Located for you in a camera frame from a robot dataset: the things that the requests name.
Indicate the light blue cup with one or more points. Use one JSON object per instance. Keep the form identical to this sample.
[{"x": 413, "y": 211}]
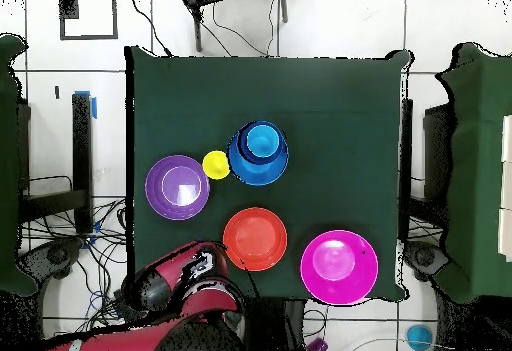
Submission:
[{"x": 262, "y": 141}]

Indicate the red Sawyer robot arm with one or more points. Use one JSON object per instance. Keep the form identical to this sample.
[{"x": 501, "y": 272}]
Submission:
[{"x": 200, "y": 299}]

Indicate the blue disc on floor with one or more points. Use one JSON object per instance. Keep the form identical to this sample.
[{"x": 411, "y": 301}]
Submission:
[{"x": 420, "y": 338}]

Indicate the black tripod stand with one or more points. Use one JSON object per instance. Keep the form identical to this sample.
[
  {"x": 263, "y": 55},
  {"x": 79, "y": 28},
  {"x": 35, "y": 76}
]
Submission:
[{"x": 197, "y": 23}]

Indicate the purple bowl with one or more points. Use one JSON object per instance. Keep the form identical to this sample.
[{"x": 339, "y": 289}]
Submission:
[{"x": 177, "y": 188}]

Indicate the blue tape strip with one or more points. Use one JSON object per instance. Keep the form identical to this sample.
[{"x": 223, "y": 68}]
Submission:
[{"x": 94, "y": 107}]

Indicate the yellow cup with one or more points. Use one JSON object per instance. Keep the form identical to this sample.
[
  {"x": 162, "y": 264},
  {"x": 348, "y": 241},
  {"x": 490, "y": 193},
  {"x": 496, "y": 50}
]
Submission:
[{"x": 216, "y": 165}]

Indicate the large pink bowl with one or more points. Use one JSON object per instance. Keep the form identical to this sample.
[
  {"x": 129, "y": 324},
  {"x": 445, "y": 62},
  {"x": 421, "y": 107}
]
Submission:
[{"x": 340, "y": 267}]

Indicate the dark square floor frame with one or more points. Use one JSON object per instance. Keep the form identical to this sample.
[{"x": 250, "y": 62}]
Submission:
[{"x": 114, "y": 19}]

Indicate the large light blue bowl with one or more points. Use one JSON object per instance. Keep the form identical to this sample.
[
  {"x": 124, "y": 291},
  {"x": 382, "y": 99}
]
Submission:
[{"x": 256, "y": 175}]

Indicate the white boxes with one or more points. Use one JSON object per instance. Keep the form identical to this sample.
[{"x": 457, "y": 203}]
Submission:
[{"x": 507, "y": 187}]

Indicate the small purple object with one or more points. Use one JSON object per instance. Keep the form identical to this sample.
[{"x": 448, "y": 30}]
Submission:
[{"x": 317, "y": 345}]

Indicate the black metal frame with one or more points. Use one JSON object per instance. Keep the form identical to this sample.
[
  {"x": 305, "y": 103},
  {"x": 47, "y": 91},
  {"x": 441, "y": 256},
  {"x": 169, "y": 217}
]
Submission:
[
  {"x": 436, "y": 147},
  {"x": 82, "y": 159}
]

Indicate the side table with green cloth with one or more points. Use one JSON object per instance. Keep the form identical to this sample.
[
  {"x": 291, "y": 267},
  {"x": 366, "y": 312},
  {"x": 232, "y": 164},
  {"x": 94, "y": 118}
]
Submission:
[
  {"x": 8, "y": 167},
  {"x": 480, "y": 167}
]

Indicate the orange bowl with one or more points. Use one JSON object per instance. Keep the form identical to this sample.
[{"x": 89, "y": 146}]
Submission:
[{"x": 254, "y": 239}]

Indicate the dark green tablecloth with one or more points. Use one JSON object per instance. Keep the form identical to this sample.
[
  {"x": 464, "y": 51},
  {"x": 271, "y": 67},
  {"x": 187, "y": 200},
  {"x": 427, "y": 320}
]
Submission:
[{"x": 240, "y": 83}]

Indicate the small dark blue bowl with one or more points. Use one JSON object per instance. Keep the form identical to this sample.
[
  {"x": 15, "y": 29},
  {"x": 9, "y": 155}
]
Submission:
[{"x": 242, "y": 143}]

